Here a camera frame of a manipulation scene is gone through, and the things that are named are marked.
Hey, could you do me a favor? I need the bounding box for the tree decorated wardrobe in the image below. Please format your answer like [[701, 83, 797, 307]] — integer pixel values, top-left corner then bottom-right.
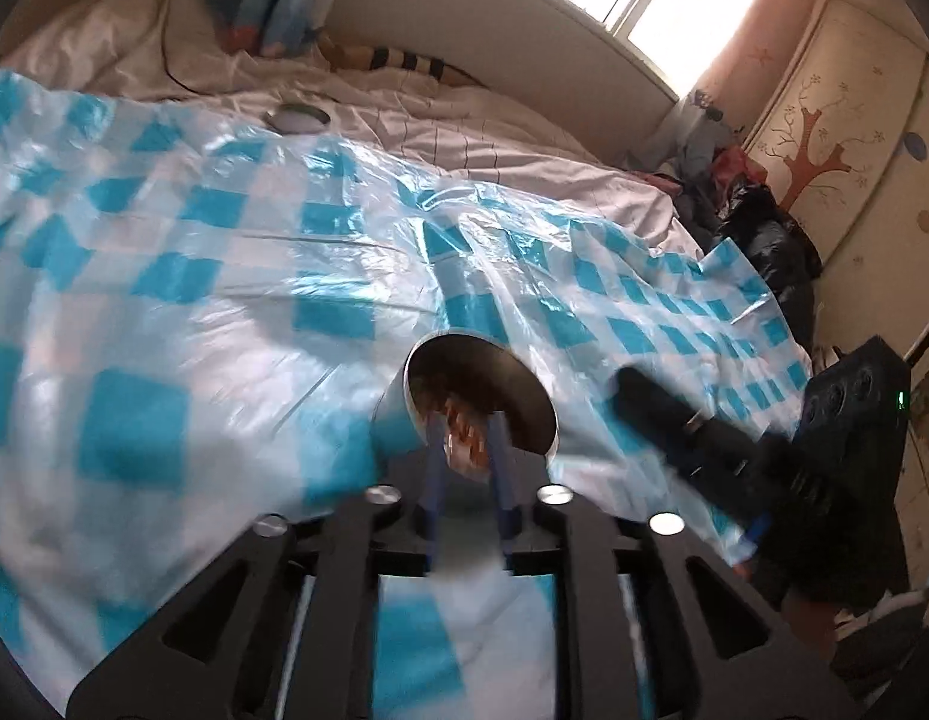
[[749, 0, 929, 353]]

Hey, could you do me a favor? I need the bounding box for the white headboard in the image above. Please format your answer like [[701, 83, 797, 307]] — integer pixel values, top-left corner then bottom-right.
[[327, 0, 676, 163]]

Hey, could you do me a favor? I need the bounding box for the amber bead bracelet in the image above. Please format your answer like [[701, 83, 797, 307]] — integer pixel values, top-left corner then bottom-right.
[[425, 388, 500, 478]]

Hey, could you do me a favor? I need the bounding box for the white bed sheet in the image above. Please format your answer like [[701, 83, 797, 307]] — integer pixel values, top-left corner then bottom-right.
[[0, 0, 702, 259]]

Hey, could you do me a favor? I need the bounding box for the black clothes pile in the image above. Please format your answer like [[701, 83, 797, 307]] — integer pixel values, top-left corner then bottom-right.
[[624, 89, 823, 349]]

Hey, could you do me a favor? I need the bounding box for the round tin lid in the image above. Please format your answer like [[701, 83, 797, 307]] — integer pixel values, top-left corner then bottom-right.
[[266, 103, 331, 135]]

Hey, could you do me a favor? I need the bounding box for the silver metal tin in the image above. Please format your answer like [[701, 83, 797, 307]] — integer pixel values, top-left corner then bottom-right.
[[371, 330, 558, 481]]

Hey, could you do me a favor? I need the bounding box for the striped cushion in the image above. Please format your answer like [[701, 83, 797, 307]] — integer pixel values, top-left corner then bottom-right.
[[318, 37, 484, 86]]

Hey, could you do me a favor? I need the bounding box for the black charging cable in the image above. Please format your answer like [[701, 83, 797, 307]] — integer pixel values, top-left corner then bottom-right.
[[152, 0, 233, 96]]

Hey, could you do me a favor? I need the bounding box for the blue white checkered plastic sheet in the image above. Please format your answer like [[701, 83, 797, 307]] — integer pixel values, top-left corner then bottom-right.
[[0, 70, 809, 707]]

